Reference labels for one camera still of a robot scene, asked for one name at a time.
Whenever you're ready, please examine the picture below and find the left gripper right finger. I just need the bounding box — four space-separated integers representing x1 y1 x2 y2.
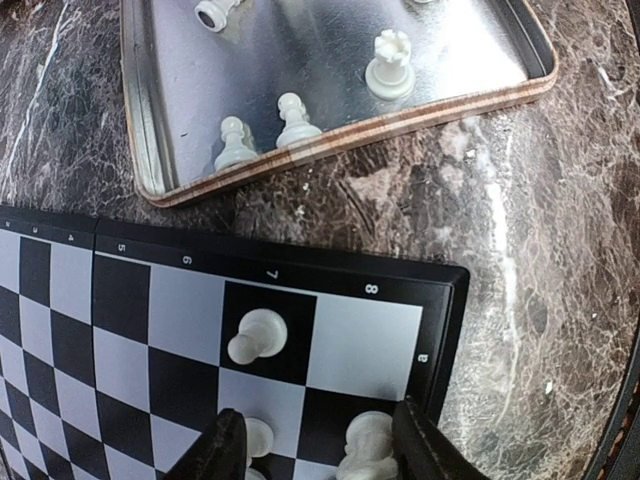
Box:
392 397 489 480

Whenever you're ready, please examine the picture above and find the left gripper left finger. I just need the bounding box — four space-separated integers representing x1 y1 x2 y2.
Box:
164 408 247 480

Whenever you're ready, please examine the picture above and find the white pawn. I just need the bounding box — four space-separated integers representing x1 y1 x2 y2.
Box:
227 308 288 365
214 116 258 172
276 92 322 148
245 417 274 461

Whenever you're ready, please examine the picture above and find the white knight chess piece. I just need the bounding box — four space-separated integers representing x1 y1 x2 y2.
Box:
336 411 398 479

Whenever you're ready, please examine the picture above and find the black grey chessboard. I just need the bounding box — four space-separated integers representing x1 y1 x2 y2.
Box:
1 207 470 479

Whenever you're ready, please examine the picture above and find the white rook in tray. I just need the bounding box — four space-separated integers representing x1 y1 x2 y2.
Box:
365 29 416 101

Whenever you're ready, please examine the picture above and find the white piece lying in tray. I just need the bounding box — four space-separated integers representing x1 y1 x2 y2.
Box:
194 0 242 32

